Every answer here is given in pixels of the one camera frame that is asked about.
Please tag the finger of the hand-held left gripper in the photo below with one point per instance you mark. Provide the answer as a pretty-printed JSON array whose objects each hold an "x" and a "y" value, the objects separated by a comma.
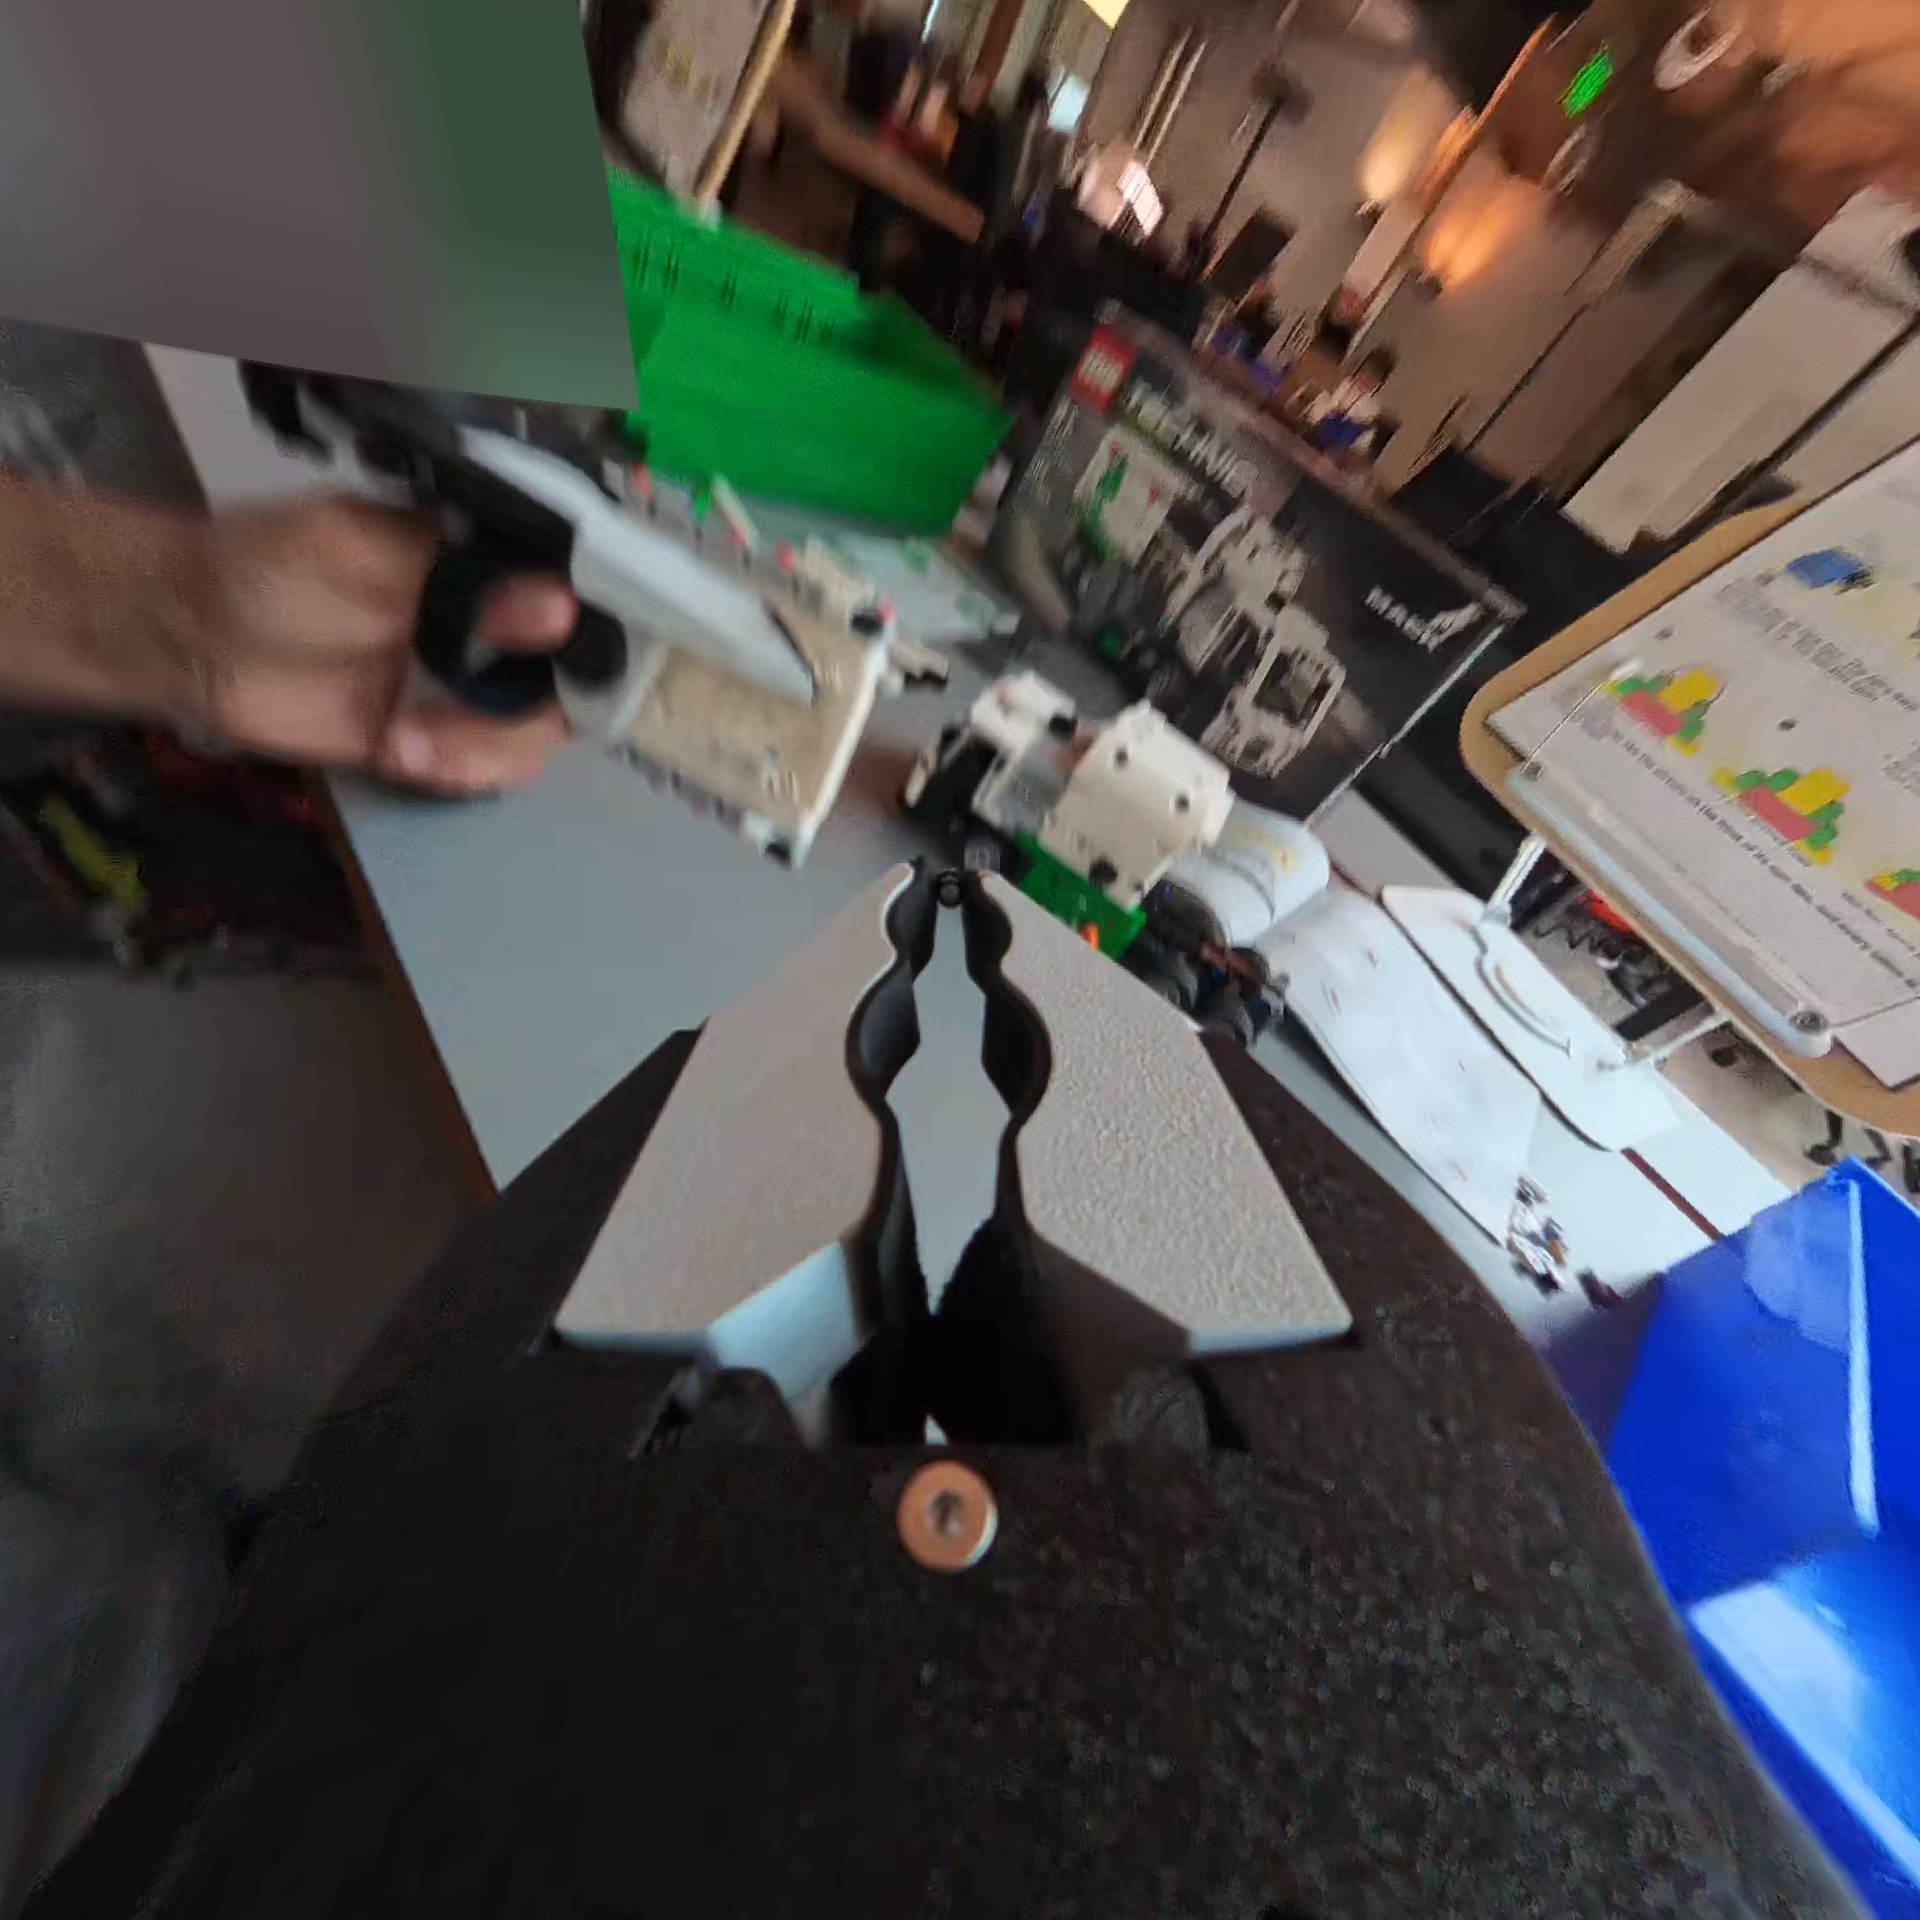
[{"x": 675, "y": 592}]

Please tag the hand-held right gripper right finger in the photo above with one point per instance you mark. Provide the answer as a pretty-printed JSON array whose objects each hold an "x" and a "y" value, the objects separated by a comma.
[{"x": 1157, "y": 1156}]

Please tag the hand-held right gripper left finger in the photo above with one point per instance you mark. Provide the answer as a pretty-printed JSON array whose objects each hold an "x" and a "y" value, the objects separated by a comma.
[{"x": 752, "y": 1140}]

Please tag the tan lego panel assembly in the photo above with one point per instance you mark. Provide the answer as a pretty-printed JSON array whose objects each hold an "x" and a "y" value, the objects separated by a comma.
[{"x": 752, "y": 736}]

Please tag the person's left forearm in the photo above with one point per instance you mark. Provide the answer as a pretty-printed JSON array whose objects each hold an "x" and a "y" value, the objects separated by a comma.
[{"x": 105, "y": 615}]

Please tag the white and green lego truck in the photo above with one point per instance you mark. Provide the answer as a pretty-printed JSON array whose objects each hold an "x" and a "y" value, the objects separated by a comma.
[{"x": 1141, "y": 794}]

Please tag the small loose lego piece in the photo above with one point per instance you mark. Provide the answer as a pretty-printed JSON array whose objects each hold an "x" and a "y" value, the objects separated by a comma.
[{"x": 1538, "y": 1238}]

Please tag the lego set box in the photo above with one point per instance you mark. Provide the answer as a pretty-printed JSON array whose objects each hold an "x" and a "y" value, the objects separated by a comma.
[{"x": 1246, "y": 555}]

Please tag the person's left hand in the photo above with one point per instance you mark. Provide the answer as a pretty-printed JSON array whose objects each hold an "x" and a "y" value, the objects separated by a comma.
[{"x": 317, "y": 645}]

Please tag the green plastic bin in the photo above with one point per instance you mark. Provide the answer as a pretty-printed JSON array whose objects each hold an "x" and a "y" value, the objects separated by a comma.
[{"x": 795, "y": 390}]

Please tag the paper instruction booklet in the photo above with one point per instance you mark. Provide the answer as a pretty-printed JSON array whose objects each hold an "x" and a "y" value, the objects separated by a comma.
[{"x": 1397, "y": 1035}]

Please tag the white plastic bag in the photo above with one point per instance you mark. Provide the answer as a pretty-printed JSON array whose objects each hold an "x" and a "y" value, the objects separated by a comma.
[{"x": 1268, "y": 877}]

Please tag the instruction booklet on stand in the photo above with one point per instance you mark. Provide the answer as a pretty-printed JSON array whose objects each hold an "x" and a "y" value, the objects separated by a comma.
[{"x": 1517, "y": 721}]

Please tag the blue plastic bin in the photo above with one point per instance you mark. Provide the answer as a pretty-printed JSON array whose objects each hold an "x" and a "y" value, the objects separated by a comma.
[{"x": 1772, "y": 1425}]

